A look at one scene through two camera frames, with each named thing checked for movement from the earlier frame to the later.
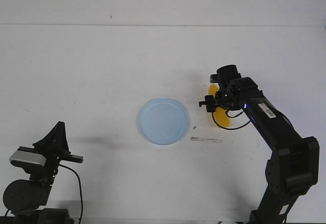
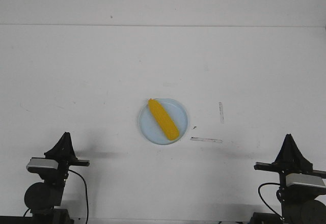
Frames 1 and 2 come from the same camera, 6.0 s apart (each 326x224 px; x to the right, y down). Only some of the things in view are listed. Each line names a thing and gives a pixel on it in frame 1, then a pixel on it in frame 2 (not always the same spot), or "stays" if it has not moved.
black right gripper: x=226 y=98 to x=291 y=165
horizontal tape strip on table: x=206 y=139 stays
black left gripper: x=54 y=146 to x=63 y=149
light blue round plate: x=163 y=121 stays
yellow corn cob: x=220 y=114 to x=164 y=119
